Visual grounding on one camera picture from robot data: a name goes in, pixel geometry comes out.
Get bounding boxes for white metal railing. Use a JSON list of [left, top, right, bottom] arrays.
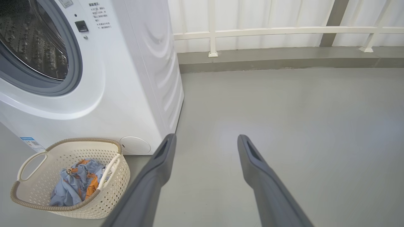
[[173, 0, 404, 58]]

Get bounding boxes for grey steel column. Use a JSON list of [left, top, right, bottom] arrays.
[[319, 0, 350, 47]]

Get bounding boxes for round white filter cover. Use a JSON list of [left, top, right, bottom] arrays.
[[119, 136, 151, 155]]

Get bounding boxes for white front-load washing machine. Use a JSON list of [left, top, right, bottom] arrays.
[[0, 0, 184, 155]]

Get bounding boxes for blue energy label sticker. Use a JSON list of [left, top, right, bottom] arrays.
[[20, 137, 45, 153]]

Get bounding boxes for blue garment with orange print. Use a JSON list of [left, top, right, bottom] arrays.
[[50, 159, 106, 207]]

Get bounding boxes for cream perforated laundry basket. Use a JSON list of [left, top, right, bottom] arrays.
[[10, 138, 131, 219]]

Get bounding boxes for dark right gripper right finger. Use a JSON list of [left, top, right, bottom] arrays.
[[237, 135, 314, 227]]

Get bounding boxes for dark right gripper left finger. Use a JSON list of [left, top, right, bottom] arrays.
[[101, 133, 177, 227]]

